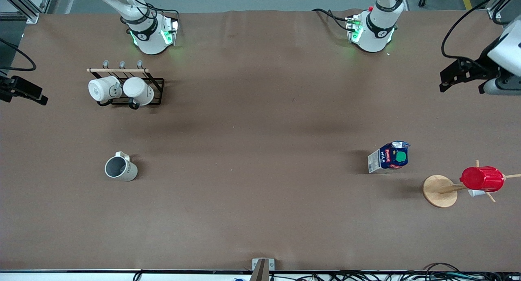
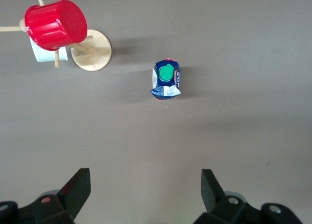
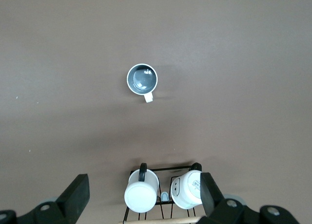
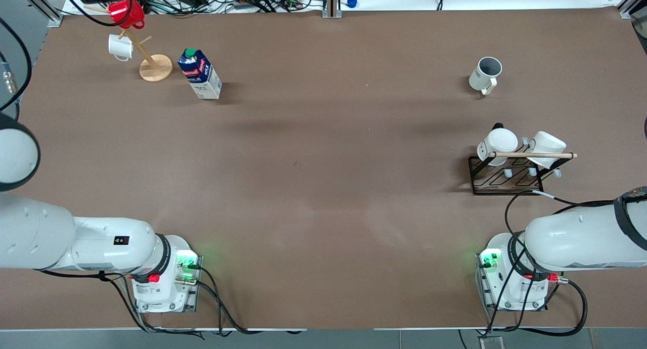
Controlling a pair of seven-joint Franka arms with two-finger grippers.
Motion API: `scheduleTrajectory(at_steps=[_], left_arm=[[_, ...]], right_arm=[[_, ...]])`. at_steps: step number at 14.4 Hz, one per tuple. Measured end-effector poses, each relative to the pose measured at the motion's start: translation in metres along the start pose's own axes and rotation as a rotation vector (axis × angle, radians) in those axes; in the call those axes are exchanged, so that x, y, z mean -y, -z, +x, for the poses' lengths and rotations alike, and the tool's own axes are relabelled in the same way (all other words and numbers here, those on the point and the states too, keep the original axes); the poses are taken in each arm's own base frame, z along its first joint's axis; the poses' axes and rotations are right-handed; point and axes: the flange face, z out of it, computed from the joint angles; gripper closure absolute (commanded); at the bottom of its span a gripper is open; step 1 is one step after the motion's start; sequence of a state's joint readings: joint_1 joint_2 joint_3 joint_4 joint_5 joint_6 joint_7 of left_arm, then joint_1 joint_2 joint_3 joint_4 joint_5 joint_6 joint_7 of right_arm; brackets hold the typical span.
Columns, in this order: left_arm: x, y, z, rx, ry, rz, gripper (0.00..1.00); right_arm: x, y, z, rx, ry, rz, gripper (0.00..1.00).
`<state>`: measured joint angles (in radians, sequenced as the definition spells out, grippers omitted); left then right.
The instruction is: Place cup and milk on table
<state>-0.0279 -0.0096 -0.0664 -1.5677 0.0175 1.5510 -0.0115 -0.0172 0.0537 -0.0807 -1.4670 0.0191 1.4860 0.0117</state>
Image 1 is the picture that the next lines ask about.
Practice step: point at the aluminium frame profile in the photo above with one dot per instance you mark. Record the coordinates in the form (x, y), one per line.
(28, 6)

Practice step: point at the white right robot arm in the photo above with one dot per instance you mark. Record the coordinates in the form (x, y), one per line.
(150, 40)

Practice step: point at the wooden mug tree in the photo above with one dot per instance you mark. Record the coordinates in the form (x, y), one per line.
(439, 191)

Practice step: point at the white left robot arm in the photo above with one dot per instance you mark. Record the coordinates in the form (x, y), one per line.
(374, 32)

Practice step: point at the white ceramic mug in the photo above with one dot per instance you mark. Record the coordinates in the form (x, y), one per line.
(138, 90)
(101, 88)

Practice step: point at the blue milk carton green cap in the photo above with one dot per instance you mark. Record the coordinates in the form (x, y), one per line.
(386, 159)

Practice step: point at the grey ribbed mug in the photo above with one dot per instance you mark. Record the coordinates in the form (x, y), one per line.
(128, 173)

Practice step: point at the small white cup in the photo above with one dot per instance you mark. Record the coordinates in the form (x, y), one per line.
(475, 193)

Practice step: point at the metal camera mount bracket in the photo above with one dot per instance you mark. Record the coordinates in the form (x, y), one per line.
(262, 266)

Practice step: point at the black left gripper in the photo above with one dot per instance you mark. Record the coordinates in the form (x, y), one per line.
(483, 67)

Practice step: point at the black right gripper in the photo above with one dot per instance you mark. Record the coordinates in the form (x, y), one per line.
(5, 88)

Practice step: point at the red ribbed cup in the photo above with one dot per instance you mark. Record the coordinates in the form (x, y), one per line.
(482, 179)

